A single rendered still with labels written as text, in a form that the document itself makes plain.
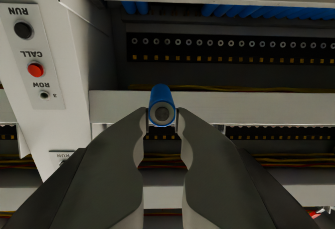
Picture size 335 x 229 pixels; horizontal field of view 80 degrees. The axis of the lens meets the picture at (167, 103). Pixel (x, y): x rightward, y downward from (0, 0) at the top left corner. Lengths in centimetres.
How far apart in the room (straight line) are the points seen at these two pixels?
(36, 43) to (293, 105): 33
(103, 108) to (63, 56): 8
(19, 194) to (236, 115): 40
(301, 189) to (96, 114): 40
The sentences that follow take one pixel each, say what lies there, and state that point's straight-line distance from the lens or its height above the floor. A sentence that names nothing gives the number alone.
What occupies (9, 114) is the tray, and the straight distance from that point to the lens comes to 34.
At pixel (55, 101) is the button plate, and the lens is 29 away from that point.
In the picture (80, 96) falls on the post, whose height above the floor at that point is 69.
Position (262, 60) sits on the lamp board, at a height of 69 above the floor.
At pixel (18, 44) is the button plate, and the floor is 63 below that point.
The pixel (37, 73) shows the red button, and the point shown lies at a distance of 27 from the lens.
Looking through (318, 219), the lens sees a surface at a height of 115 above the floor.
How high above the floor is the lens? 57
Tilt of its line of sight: 30 degrees up
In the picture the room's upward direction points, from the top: 178 degrees counter-clockwise
